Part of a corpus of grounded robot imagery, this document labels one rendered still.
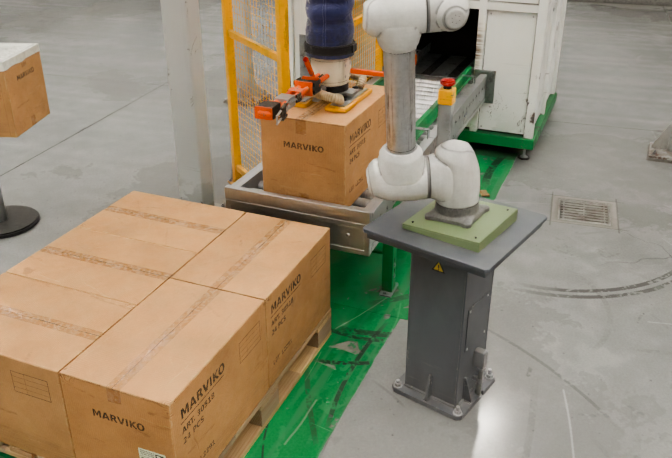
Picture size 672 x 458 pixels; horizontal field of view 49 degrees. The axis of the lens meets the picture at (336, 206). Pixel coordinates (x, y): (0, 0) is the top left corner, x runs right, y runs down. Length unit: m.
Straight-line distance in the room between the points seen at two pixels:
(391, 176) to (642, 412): 1.40
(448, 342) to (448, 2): 1.27
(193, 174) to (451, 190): 2.11
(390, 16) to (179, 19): 2.00
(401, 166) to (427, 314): 0.63
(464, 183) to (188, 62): 2.01
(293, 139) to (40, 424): 1.48
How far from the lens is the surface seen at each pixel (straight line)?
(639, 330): 3.70
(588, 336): 3.58
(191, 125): 4.25
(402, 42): 2.32
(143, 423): 2.36
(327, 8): 3.22
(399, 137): 2.50
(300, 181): 3.27
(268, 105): 2.84
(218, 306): 2.64
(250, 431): 2.91
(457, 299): 2.75
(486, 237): 2.58
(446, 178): 2.58
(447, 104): 3.43
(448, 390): 2.99
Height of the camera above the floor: 1.98
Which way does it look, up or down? 26 degrees down
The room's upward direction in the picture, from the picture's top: straight up
